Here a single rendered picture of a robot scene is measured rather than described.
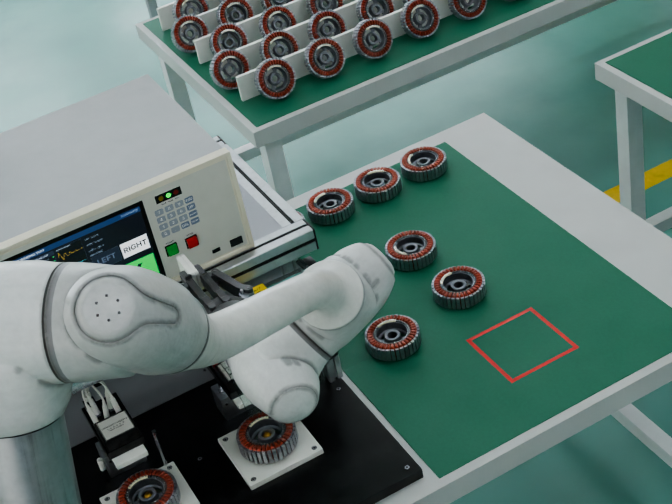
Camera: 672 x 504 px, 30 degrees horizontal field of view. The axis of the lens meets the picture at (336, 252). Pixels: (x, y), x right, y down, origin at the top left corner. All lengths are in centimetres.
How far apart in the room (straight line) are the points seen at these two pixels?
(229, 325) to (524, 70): 349
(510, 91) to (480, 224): 202
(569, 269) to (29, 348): 156
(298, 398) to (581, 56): 335
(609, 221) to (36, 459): 168
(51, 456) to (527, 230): 159
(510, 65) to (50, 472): 376
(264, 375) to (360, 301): 18
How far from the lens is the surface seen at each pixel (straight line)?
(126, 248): 217
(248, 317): 160
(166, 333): 131
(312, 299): 169
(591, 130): 453
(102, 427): 230
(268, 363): 183
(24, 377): 137
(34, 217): 215
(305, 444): 234
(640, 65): 338
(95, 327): 128
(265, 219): 233
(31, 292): 135
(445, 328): 257
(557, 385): 242
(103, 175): 220
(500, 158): 306
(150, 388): 250
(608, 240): 276
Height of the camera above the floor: 241
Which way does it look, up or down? 36 degrees down
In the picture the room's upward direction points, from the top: 12 degrees counter-clockwise
